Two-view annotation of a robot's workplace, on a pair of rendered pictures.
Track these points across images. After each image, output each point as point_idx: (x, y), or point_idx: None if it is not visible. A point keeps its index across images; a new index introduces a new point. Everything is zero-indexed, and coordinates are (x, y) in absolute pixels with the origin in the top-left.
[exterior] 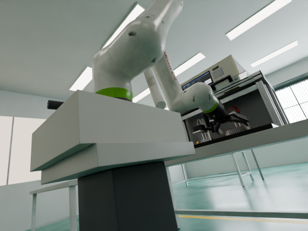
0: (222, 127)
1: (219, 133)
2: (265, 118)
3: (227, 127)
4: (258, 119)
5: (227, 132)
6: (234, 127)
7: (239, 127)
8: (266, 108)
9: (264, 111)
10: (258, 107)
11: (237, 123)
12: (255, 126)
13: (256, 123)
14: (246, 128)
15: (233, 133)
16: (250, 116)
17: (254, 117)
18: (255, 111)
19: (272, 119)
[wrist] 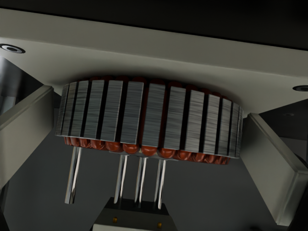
0: (234, 211)
1: (297, 161)
2: (56, 168)
3: (213, 201)
4: (79, 173)
5: (207, 134)
6: (183, 186)
7: (72, 131)
8: (30, 206)
9: (43, 197)
10: (51, 226)
11: (163, 199)
12: (104, 151)
13: (92, 164)
14: (26, 100)
15: (149, 88)
16: (101, 204)
17: (90, 191)
18: (72, 213)
19: (37, 152)
